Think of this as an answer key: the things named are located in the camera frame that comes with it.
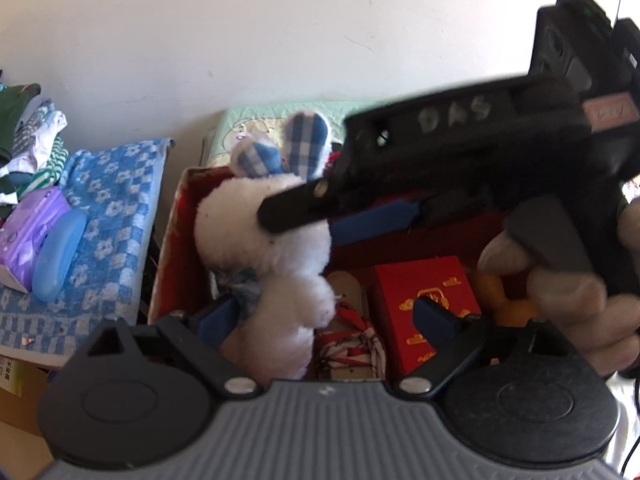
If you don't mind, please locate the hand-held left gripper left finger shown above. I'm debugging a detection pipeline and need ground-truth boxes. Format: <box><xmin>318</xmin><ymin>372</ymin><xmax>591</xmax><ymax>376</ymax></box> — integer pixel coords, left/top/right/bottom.
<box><xmin>75</xmin><ymin>294</ymin><xmax>263</xmax><ymax>401</ymax></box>

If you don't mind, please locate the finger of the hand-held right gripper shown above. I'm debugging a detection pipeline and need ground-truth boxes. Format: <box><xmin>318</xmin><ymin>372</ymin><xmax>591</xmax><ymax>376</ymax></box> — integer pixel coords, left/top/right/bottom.
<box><xmin>330</xmin><ymin>195</ymin><xmax>481</xmax><ymax>247</ymax></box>
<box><xmin>257</xmin><ymin>175</ymin><xmax>351</xmax><ymax>235</ymax></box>

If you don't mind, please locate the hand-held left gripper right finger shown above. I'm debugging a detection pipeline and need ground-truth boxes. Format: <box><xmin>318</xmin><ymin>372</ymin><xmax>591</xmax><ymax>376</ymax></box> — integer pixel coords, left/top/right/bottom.
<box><xmin>395</xmin><ymin>295</ymin><xmax>576</xmax><ymax>401</ymax></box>

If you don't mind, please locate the white bunny plush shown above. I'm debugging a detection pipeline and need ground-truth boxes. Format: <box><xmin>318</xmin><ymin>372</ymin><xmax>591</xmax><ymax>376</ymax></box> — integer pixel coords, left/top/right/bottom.
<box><xmin>194</xmin><ymin>110</ymin><xmax>337</xmax><ymax>381</ymax></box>

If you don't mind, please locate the red cardboard box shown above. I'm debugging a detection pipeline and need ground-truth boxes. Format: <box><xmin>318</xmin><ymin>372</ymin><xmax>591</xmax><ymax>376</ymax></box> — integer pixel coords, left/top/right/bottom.
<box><xmin>147</xmin><ymin>165</ymin><xmax>531</xmax><ymax>381</ymax></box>

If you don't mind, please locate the person's right hand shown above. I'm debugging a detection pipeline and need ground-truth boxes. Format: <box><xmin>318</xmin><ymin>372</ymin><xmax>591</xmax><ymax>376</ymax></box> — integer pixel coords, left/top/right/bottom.
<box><xmin>476</xmin><ymin>195</ymin><xmax>640</xmax><ymax>378</ymax></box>

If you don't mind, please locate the small red gift box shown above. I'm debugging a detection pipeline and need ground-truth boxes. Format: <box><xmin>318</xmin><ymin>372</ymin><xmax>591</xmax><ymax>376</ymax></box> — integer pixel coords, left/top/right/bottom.
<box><xmin>374</xmin><ymin>255</ymin><xmax>483</xmax><ymax>378</ymax></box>

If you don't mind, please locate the red white checked pouch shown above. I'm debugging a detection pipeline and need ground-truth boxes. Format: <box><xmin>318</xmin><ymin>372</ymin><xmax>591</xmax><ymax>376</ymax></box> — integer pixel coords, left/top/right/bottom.
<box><xmin>314</xmin><ymin>300</ymin><xmax>388</xmax><ymax>381</ymax></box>

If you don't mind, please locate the cartoon bed sheet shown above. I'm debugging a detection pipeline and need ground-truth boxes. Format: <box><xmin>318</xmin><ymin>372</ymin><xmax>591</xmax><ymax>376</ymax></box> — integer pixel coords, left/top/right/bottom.
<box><xmin>207</xmin><ymin>100</ymin><xmax>381</xmax><ymax>181</ymax></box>

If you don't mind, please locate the blue flower towel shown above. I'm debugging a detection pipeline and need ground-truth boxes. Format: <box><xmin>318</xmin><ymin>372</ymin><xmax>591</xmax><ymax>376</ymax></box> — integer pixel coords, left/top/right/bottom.
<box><xmin>0</xmin><ymin>137</ymin><xmax>176</xmax><ymax>368</ymax></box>

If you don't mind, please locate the blue glasses case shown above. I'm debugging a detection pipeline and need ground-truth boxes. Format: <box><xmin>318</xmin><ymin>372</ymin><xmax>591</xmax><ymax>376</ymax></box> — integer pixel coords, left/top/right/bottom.
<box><xmin>31</xmin><ymin>208</ymin><xmax>88</xmax><ymax>303</ymax></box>

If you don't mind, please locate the purple tissue pack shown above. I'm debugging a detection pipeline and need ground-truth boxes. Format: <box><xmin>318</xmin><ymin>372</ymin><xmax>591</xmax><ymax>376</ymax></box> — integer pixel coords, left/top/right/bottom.
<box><xmin>0</xmin><ymin>187</ymin><xmax>73</xmax><ymax>295</ymax></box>

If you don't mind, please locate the brown cardboard box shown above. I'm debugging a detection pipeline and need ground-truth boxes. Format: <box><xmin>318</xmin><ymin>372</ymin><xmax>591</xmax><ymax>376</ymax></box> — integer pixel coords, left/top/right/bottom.
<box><xmin>0</xmin><ymin>355</ymin><xmax>56</xmax><ymax>436</ymax></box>

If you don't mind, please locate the pile of folded clothes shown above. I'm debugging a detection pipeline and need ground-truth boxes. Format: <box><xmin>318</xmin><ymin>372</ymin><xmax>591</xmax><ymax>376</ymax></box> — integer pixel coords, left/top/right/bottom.
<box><xmin>0</xmin><ymin>72</ymin><xmax>68</xmax><ymax>221</ymax></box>

